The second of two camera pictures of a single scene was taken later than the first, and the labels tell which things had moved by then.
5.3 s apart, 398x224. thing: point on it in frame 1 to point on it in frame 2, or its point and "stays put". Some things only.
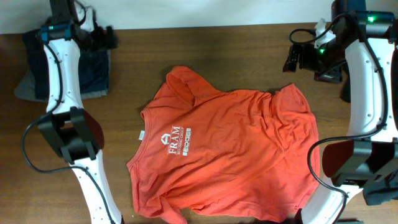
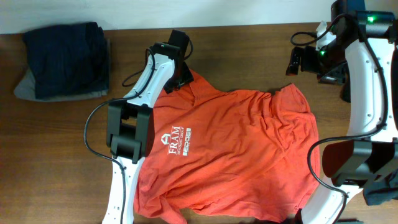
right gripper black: [332, 75] stays put
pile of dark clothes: [377, 191] stays put
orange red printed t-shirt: [247, 154] stays put
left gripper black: [102, 44] to [187, 76]
